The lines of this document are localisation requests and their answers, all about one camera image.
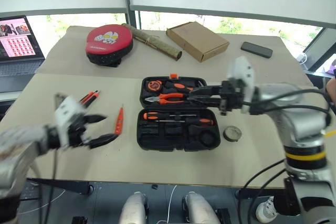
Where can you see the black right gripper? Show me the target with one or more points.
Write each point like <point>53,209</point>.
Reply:
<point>232,98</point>

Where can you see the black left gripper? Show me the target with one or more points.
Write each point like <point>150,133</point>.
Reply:
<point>76,134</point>

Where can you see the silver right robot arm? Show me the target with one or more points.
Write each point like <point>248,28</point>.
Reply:
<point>302,121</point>

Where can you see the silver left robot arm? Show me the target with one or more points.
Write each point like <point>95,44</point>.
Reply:
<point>15,150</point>

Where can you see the black plastic tool case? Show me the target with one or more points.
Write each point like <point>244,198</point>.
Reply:
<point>168,142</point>

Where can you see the orange voltage tester pen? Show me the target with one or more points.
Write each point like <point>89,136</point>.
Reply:
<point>119,121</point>

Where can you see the orange black utility knife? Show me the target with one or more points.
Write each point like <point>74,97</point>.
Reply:
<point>178,86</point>

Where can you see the black electrical tape roll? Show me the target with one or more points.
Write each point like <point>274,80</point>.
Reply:
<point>231,134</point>

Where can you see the orange black tape measure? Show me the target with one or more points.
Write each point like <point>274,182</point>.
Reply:
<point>153,85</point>

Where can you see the brown cardboard box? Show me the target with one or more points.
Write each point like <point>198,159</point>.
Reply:
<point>199,40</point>

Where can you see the black smartphone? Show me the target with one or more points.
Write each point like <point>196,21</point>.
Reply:
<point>256,49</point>

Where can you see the rolled bamboo mat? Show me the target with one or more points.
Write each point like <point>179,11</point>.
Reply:
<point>157,45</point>

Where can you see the red black punch pad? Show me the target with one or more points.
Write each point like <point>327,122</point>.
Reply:
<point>109,43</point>

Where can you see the silver rounded robot leg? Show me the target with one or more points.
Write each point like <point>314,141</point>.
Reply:
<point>135,208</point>
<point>197,208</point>

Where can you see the open laptop computer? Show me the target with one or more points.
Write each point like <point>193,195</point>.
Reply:
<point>18,51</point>

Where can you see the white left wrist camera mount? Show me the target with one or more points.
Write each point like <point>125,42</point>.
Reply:
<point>68,108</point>

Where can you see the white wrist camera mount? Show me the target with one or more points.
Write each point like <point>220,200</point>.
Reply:
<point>68,108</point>
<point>244,72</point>

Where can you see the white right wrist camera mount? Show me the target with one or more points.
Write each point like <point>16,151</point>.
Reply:
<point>244,72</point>

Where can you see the black table frame bar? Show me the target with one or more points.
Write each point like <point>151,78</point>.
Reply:
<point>65,185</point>

